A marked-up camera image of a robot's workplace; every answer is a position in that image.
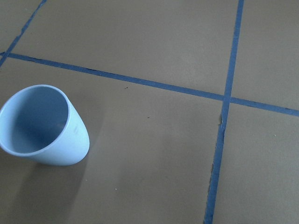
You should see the light blue plastic cup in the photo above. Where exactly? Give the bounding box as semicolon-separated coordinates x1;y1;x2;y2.
0;84;90;166

